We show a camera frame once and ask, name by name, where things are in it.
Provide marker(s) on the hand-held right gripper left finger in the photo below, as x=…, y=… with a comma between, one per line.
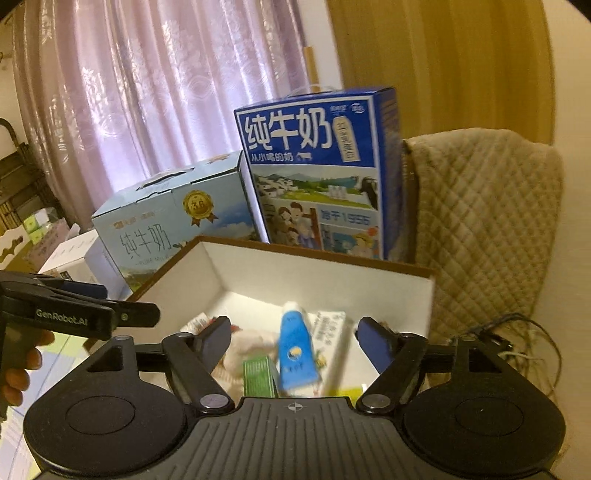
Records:
x=217, y=337

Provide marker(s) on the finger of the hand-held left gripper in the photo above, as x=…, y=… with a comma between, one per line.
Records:
x=138, y=314
x=83, y=290

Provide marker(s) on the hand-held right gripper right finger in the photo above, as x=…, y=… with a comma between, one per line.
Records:
x=371, y=344

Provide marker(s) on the white waffle cloth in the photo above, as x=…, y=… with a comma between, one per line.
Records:
x=249, y=344

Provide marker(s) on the long white box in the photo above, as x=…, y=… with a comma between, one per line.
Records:
x=330, y=337

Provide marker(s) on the yellow snack pouch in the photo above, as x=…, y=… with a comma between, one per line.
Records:
x=346, y=392

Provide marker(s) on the green and white box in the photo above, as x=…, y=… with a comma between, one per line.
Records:
x=258, y=376

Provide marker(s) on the white capped squeeze tube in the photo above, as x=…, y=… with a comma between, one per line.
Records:
x=298, y=350

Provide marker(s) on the brown cardboard box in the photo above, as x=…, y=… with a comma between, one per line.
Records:
x=323, y=277

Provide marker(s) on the person's left hand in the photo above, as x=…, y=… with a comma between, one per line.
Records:
x=23, y=350

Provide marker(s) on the checkered tablecloth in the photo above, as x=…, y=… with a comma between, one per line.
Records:
x=64, y=350

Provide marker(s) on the beige printed carton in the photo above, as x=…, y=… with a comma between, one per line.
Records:
x=69, y=254

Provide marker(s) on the green tissue multipack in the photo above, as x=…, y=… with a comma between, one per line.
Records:
x=39, y=226

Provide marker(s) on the light blue milk carton box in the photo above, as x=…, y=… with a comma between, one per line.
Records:
x=184, y=221

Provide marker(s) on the dark wooden rack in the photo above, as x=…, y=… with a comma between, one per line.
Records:
x=14, y=175

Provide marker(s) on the chair with quilted beige cover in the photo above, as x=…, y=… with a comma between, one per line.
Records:
x=485, y=221

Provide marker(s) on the dark blue milk carton box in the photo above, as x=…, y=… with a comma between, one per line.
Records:
x=300, y=184

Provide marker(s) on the pink patterned curtain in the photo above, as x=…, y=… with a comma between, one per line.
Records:
x=161, y=92

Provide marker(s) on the wooden door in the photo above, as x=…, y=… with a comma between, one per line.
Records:
x=438, y=55

